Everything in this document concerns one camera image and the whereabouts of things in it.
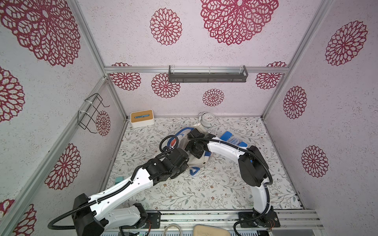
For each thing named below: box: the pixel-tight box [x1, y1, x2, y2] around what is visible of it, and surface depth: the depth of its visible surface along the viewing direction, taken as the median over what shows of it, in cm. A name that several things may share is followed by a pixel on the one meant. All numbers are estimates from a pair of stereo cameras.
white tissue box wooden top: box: [129, 109, 155, 129], surface depth 118 cm
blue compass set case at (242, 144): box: [238, 141, 248, 148], surface depth 105 cm
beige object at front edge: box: [192, 224, 231, 236], surface depth 70 cm
